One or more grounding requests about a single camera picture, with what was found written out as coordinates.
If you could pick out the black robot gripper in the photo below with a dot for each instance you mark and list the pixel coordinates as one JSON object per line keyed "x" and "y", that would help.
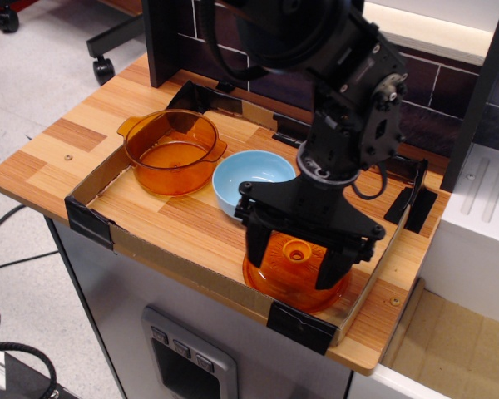
{"x": 312, "y": 207}

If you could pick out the orange transparent pot lid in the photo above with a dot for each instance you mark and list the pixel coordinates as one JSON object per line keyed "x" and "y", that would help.
{"x": 289, "y": 272}

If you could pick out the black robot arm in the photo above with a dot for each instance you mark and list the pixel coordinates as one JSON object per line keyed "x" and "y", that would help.
{"x": 359, "y": 84}

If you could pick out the orange transparent glass pot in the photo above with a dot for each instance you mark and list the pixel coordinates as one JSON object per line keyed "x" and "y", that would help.
{"x": 172, "y": 152}

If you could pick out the cardboard fence with black tape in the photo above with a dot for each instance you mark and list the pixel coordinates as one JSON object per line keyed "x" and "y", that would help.
{"x": 190, "y": 239}

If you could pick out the light blue ceramic bowl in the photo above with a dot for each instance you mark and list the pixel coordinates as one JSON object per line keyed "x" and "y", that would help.
{"x": 249, "y": 165}

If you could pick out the grey appliance control panel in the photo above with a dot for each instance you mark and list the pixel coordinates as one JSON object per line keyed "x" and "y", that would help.
{"x": 187, "y": 365}

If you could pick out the white cabinet with grooves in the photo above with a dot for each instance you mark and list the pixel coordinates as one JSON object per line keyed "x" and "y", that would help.
{"x": 462, "y": 262}

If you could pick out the black rolling chair base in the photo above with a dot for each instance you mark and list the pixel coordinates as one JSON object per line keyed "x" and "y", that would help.
{"x": 99, "y": 45}

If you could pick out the black metal shelf post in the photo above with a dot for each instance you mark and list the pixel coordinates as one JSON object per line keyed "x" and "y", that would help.
{"x": 481, "y": 93}

